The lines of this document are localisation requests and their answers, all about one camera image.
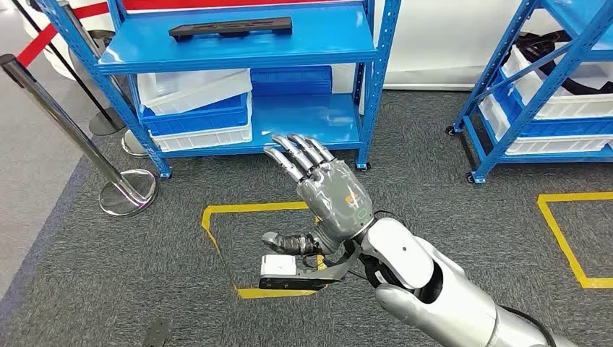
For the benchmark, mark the chrome stanchion with chrome base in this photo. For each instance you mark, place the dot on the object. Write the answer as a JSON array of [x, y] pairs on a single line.
[[134, 191]]

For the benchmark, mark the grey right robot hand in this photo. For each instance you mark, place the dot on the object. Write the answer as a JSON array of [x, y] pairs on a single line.
[[335, 201]]

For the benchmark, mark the thin black pole stanchion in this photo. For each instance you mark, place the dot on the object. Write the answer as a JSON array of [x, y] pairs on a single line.
[[105, 122]]

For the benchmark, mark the long black plastic part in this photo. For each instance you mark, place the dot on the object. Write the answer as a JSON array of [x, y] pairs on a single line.
[[278, 25]]

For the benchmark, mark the blue ribbed plastic crate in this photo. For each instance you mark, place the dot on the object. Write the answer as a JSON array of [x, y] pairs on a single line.
[[292, 81]]

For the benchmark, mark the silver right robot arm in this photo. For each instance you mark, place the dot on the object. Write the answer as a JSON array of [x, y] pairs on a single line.
[[455, 306]]

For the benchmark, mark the small black flat plate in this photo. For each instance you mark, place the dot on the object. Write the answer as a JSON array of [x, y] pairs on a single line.
[[157, 333]]

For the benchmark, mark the black curved car part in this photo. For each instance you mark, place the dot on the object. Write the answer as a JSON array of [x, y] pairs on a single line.
[[538, 43]]

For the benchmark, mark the blue wheeled shelf rack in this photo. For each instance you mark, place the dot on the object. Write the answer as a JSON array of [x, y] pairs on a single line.
[[550, 158]]

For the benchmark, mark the translucent white plastic bin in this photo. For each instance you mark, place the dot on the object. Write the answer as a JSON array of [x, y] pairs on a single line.
[[191, 88]]

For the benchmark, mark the chrome stanchion with dark head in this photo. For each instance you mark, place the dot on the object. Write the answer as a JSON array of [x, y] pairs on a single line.
[[136, 146]]

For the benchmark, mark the blue metal shelf rack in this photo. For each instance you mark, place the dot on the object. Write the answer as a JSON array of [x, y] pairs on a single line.
[[239, 48]]

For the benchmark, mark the red barrier belt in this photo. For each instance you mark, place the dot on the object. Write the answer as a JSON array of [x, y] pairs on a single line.
[[40, 43]]

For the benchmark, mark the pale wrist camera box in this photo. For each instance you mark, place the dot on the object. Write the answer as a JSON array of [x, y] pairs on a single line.
[[278, 266]]

